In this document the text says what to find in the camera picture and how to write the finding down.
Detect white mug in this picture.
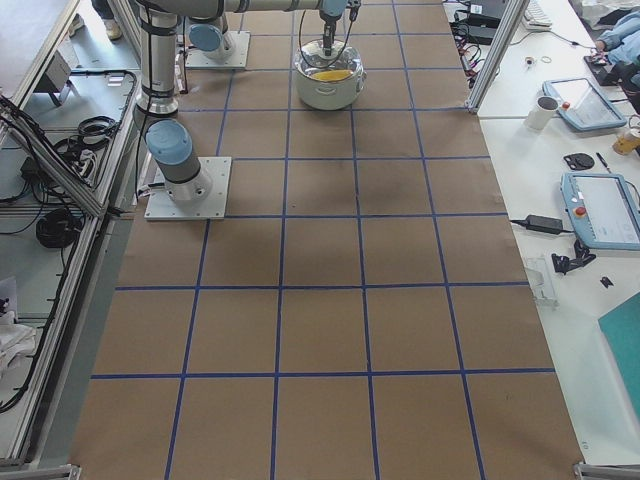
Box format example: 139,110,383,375
524,95,560,132

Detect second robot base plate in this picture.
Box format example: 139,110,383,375
186,24,250,70

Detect black cable coil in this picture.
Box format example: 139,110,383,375
35,207,84,251

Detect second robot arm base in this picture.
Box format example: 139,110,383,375
188,15,234,63

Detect teach pendant near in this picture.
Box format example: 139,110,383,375
560,172,639,251

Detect teach pendant far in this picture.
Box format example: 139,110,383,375
542,77,627,132

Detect teach pendant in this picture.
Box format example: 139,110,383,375
560,172,639,251
542,77,627,132

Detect teal cutting mat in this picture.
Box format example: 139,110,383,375
599,294,639,416

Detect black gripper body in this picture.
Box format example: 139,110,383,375
319,10,341,34

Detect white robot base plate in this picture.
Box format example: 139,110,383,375
144,157,232,221

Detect pale green cooking pot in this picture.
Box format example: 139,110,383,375
294,67,367,111

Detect yellow corn cob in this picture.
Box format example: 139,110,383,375
311,69,353,82

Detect black power adapter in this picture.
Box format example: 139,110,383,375
524,214,565,235

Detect aluminium frame post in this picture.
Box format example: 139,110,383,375
465,0,528,113

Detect clear plastic box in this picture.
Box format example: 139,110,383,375
523,256,559,309

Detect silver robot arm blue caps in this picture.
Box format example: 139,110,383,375
137,1,360,204

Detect glass pot lid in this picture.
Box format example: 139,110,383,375
294,40,364,81

